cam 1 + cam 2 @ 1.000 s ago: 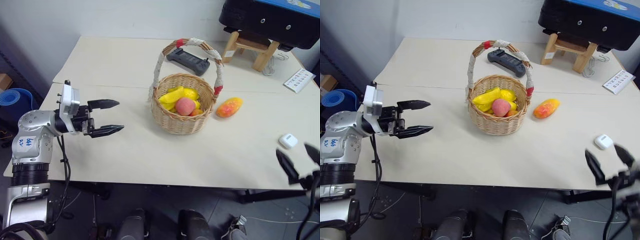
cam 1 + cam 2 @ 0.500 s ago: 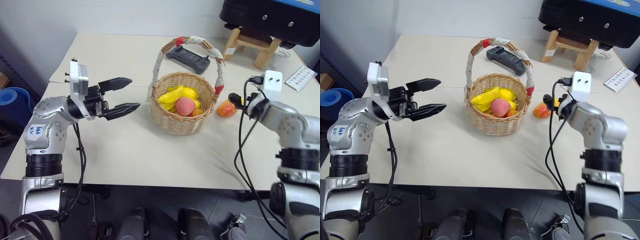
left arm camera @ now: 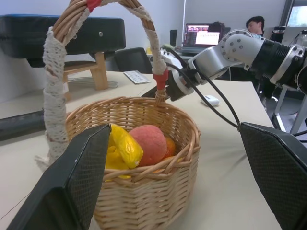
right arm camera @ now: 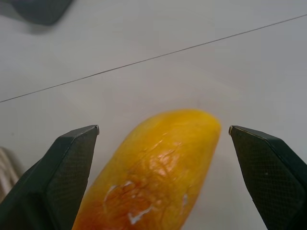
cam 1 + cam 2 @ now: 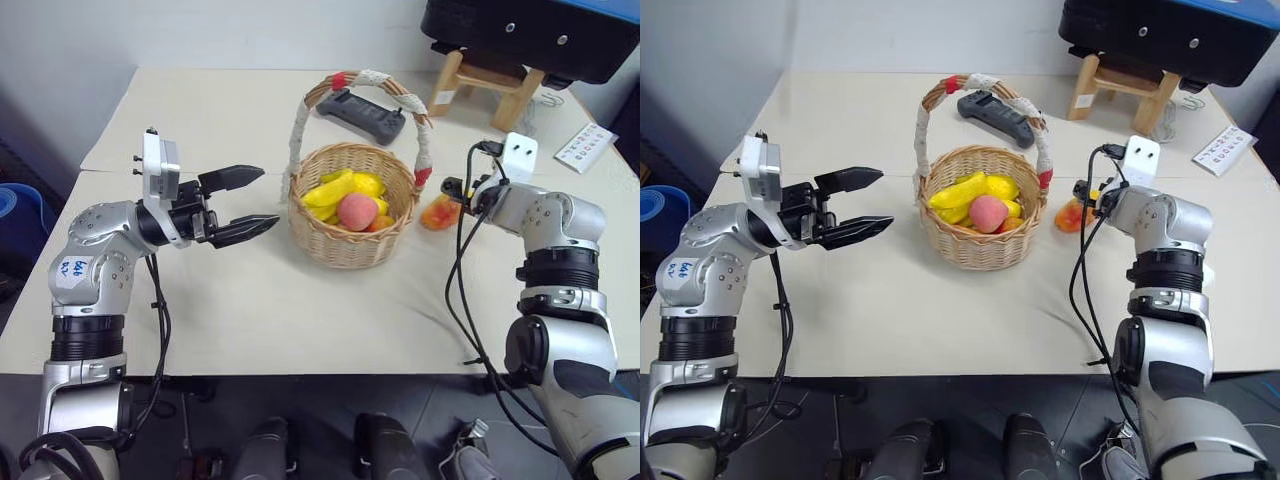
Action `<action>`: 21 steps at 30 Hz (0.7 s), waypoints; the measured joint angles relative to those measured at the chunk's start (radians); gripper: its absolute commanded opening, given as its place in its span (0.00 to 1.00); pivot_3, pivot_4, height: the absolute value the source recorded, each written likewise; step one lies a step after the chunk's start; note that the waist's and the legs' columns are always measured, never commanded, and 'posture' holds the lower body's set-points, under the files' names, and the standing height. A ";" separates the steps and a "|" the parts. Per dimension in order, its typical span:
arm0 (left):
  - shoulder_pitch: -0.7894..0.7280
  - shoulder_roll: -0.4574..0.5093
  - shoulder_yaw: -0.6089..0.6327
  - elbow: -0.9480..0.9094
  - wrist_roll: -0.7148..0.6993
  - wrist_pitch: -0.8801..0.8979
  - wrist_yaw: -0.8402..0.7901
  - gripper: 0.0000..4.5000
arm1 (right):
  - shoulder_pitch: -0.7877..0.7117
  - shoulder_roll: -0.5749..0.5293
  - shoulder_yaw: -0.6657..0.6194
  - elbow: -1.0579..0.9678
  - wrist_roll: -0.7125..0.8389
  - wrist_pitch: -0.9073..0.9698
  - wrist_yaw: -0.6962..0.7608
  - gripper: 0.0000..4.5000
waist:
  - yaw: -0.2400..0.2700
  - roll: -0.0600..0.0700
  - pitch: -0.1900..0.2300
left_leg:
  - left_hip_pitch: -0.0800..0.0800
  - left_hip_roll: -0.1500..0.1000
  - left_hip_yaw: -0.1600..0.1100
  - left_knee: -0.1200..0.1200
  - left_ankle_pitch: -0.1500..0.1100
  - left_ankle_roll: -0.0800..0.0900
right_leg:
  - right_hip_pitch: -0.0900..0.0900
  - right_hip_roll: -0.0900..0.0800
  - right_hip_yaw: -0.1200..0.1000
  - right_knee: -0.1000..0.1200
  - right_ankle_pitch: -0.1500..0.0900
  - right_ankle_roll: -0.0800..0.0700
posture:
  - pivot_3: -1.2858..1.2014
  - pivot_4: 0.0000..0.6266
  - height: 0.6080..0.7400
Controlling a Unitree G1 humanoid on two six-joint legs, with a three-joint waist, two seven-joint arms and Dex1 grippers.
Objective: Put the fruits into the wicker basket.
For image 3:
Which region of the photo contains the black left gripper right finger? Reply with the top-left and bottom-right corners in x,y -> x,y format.
239,122 -> 307,230

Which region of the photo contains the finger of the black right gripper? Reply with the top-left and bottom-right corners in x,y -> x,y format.
141,84 -> 168,99

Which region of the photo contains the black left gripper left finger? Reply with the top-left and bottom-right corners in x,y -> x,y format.
6,124 -> 112,230

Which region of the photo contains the black office chair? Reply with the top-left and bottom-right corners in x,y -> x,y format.
113,47 -> 154,74

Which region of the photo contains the small white case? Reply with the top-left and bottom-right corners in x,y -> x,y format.
201,95 -> 220,107

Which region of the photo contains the pink toy peach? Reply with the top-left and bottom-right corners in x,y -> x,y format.
129,124 -> 168,167

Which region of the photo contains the orange toy fruit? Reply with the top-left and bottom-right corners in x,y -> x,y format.
163,137 -> 177,160

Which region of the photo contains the wooden stand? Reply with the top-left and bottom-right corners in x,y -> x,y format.
62,51 -> 109,102

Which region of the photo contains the yellow toy fruit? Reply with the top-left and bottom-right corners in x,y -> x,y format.
104,123 -> 144,181

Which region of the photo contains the open laptop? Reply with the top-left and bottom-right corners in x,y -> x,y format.
178,23 -> 231,55

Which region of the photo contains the long black bar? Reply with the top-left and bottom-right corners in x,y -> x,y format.
0,109 -> 47,142

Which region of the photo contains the seated person with black hair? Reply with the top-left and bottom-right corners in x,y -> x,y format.
245,15 -> 266,39

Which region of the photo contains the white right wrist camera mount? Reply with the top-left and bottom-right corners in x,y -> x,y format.
160,47 -> 200,97

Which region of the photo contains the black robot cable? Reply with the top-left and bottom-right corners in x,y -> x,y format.
165,62 -> 240,128
165,48 -> 241,125

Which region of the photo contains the metal robot stand frame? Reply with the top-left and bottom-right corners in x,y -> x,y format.
272,85 -> 307,138

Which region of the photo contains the wicker basket with lace-wrapped handle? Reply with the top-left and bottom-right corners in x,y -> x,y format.
35,0 -> 201,230

